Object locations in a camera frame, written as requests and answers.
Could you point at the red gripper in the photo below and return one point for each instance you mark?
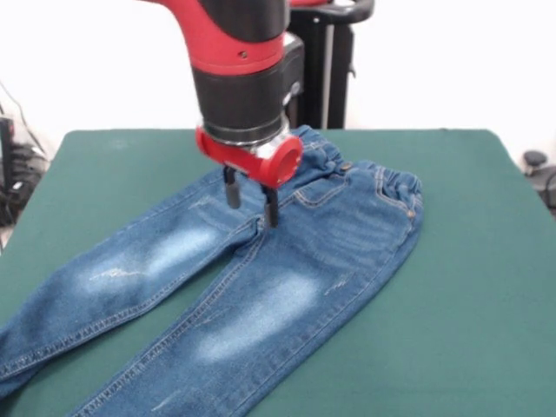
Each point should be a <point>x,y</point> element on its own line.
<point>269,160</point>

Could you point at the blue denim jeans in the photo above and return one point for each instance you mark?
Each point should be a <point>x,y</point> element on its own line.
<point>282,278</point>

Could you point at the red robot arm base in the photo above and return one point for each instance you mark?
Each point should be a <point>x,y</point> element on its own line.
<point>310,2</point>

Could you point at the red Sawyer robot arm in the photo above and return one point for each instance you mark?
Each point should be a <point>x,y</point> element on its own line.
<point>243,65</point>

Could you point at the dark green table cloth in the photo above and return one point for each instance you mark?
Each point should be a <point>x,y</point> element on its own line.
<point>456,304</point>

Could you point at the black round knob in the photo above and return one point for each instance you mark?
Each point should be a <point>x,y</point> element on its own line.
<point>535,157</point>

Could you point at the dark grey chair base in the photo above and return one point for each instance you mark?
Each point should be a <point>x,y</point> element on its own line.
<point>545,182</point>

